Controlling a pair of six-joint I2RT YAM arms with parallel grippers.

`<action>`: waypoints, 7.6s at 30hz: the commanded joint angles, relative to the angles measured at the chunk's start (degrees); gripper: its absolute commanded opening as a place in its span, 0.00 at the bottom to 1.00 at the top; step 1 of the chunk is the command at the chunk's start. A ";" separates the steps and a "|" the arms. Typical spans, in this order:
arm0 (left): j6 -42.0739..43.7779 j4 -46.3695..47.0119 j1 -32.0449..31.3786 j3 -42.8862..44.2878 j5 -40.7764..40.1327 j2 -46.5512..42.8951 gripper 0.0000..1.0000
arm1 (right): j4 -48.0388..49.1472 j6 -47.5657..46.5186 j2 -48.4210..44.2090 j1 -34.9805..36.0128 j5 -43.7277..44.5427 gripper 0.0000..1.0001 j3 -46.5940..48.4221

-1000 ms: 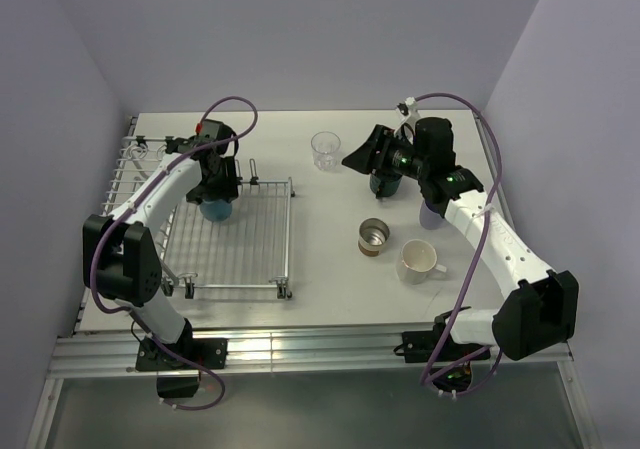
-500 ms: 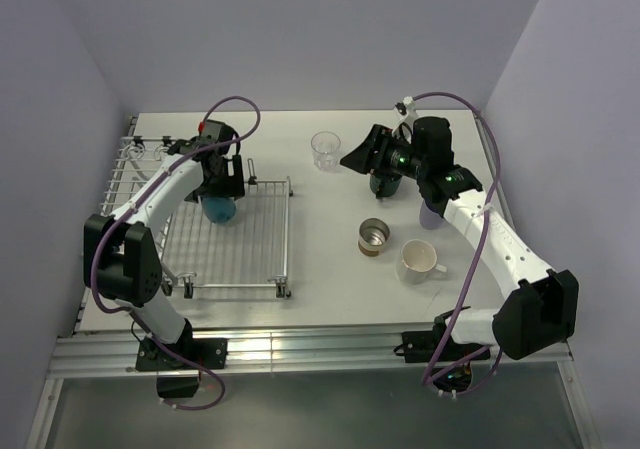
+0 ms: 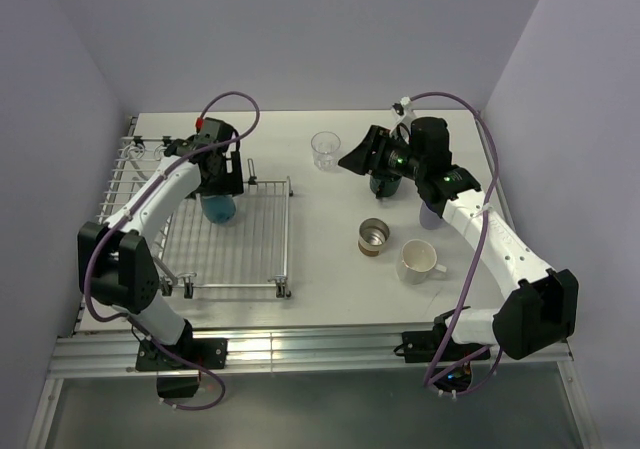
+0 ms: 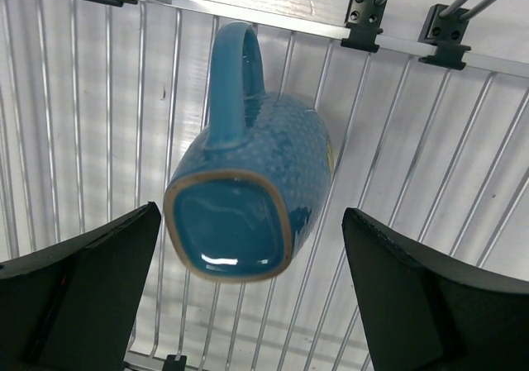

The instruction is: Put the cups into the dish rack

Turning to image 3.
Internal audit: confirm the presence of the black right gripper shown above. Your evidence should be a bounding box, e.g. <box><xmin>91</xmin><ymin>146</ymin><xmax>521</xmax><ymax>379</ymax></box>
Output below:
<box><xmin>337</xmin><ymin>125</ymin><xmax>425</xmax><ymax>181</ymax></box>

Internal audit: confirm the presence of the blue floral mug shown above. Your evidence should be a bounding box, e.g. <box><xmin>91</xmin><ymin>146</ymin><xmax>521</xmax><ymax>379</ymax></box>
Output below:
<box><xmin>200</xmin><ymin>195</ymin><xmax>236</xmax><ymax>225</ymax></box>

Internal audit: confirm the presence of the cream tumbler with brown band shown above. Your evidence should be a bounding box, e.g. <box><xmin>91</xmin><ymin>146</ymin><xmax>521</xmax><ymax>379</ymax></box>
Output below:
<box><xmin>358</xmin><ymin>218</ymin><xmax>390</xmax><ymax>257</ymax></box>

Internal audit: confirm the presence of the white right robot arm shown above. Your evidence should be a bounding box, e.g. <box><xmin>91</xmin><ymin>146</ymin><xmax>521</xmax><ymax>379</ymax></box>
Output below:
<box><xmin>338</xmin><ymin>117</ymin><xmax>579</xmax><ymax>360</ymax></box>

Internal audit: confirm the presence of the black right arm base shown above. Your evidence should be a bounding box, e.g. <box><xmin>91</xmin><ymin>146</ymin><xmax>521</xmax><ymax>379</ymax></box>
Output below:
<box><xmin>393</xmin><ymin>329</ymin><xmax>482</xmax><ymax>393</ymax></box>

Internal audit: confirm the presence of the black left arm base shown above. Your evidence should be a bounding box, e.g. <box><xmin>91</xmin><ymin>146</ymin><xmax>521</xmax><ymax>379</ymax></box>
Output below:
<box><xmin>134</xmin><ymin>338</ymin><xmax>228</xmax><ymax>401</ymax></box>

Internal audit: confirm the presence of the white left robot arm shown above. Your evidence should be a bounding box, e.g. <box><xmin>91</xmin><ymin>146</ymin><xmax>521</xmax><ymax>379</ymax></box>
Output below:
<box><xmin>77</xmin><ymin>118</ymin><xmax>243</xmax><ymax>368</ymax></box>

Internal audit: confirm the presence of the dark green mug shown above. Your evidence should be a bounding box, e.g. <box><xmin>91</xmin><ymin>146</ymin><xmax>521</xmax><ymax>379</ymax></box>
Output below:
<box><xmin>369</xmin><ymin>175</ymin><xmax>402</xmax><ymax>199</ymax></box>

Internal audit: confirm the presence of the clear glass tumbler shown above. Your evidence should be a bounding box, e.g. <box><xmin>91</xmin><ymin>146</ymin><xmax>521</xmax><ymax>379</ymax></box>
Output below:
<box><xmin>311</xmin><ymin>131</ymin><xmax>341</xmax><ymax>171</ymax></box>

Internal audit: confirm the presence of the lavender plastic cup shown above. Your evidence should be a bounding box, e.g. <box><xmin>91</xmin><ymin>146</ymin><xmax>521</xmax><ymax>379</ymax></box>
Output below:
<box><xmin>419</xmin><ymin>202</ymin><xmax>443</xmax><ymax>230</ymax></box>

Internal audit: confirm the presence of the white ceramic mug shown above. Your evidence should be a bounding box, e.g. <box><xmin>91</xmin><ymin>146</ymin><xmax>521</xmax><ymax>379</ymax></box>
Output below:
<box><xmin>396</xmin><ymin>239</ymin><xmax>447</xmax><ymax>285</ymax></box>

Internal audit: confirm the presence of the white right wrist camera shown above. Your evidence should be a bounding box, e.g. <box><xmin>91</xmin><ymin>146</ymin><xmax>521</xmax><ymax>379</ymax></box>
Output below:
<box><xmin>391</xmin><ymin>96</ymin><xmax>417</xmax><ymax>136</ymax></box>

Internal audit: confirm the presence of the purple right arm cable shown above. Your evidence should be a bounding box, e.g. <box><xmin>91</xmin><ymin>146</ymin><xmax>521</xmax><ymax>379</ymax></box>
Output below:
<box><xmin>423</xmin><ymin>91</ymin><xmax>504</xmax><ymax>395</ymax></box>

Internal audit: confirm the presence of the aluminium rail frame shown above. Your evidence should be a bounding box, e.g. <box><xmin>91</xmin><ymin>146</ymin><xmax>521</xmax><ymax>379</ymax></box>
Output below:
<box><xmin>27</xmin><ymin>110</ymin><xmax>602</xmax><ymax>448</ymax></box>

